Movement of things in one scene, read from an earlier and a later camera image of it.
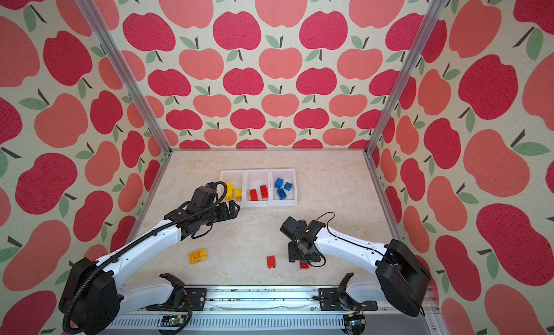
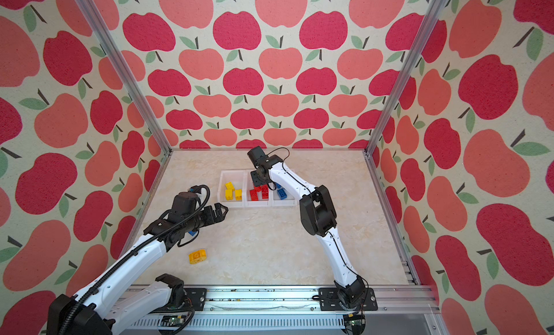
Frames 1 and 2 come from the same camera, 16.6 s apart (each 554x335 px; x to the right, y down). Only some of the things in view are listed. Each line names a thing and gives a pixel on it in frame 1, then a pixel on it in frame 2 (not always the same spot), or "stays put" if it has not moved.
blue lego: (281, 194) stays put
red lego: (264, 191) stays put
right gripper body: (294, 256) -> (254, 178)
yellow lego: (230, 188) stays put
